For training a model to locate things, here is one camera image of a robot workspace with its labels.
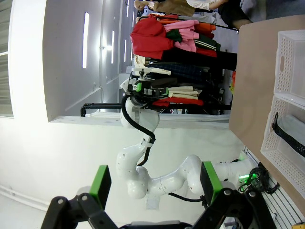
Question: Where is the person in tan clothing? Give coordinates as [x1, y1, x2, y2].
[133, 0, 194, 17]

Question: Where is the red hooded sweatshirt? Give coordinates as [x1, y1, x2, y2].
[130, 16, 175, 61]

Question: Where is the navy plaid garment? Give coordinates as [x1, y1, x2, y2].
[145, 62, 211, 80]

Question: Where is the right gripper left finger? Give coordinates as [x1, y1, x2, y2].
[40, 165, 120, 229]

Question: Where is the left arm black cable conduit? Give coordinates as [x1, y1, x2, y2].
[121, 94, 208, 203]

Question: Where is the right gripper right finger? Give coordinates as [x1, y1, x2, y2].
[193, 161, 277, 229]

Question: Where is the white slotted base panel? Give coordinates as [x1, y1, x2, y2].
[239, 146, 305, 229]

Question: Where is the white perforated plastic basket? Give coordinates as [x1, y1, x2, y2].
[274, 30, 305, 101]
[260, 94, 305, 199]

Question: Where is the person in white T-shirt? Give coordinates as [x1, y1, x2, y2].
[186, 0, 253, 31]

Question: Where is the black clothes rack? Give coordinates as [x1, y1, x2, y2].
[80, 14, 239, 117]

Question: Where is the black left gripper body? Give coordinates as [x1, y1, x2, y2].
[128, 81, 166, 107]

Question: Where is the black garment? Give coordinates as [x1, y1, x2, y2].
[162, 49, 238, 72]

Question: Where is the red garment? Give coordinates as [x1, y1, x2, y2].
[152, 97, 205, 107]

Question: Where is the cream folded garment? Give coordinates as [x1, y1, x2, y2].
[166, 85, 203, 101]

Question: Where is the orange garment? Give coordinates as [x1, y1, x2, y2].
[194, 21, 217, 33]

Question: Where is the pink garment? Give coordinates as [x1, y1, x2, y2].
[164, 20, 200, 53]

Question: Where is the black cable bundle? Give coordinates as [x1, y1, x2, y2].
[238, 166, 281, 195]

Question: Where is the dark green striped garment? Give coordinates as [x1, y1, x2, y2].
[193, 33, 222, 52]

